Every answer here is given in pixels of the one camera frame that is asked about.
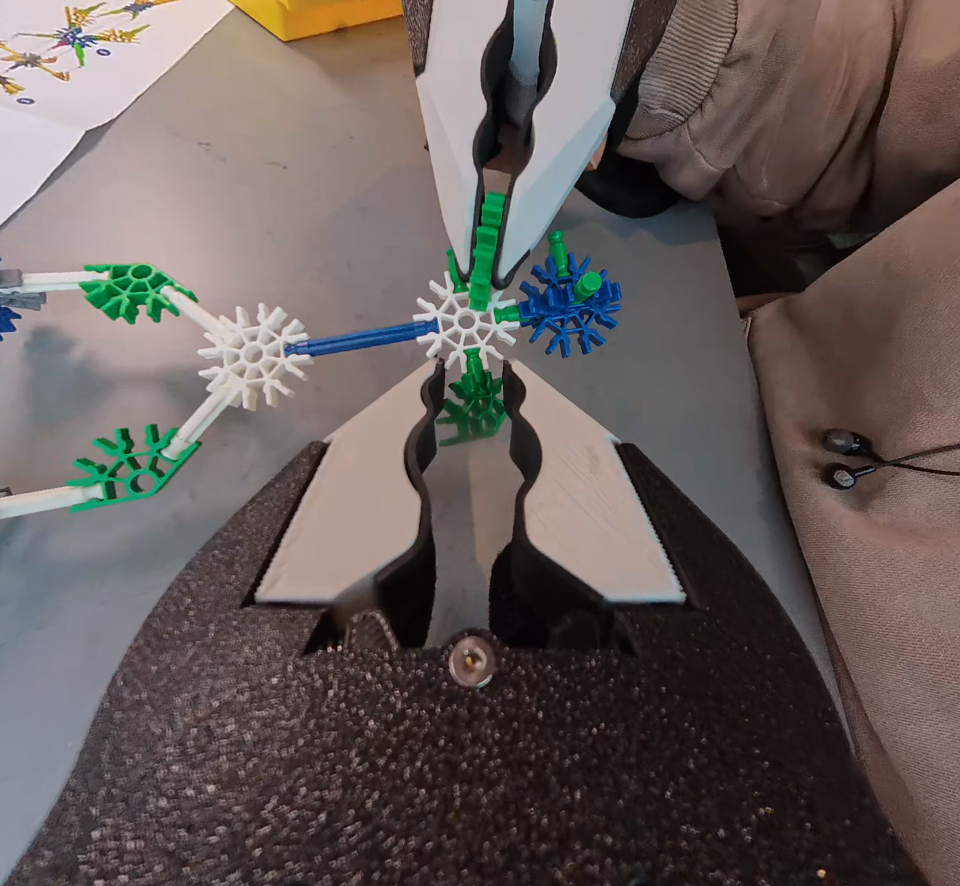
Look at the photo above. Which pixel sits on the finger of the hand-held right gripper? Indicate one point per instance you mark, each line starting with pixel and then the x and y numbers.
pixel 578 91
pixel 450 91

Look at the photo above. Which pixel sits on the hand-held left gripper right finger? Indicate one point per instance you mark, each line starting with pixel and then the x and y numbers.
pixel 600 526

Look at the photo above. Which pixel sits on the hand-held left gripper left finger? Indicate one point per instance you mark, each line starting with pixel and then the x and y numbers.
pixel 338 526

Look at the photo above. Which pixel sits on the colourful rod connector toy model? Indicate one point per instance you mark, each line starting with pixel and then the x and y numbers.
pixel 255 354

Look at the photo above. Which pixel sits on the person's right forearm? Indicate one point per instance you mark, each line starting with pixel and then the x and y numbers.
pixel 795 76

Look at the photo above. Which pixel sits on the person's beige printed hoodie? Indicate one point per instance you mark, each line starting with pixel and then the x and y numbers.
pixel 870 526

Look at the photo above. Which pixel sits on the white building instruction sheet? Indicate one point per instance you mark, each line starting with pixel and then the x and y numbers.
pixel 75 46

